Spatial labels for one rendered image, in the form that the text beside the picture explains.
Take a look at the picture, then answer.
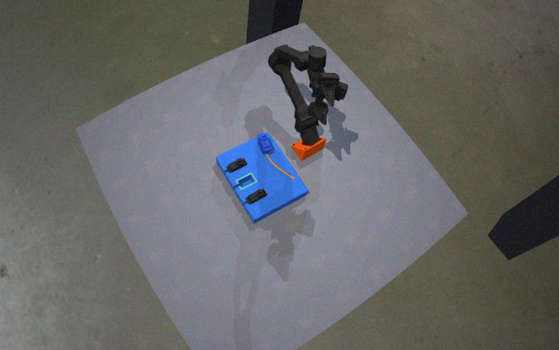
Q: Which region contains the blue flat deck plate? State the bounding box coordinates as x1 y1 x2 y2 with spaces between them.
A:
216 132 308 224

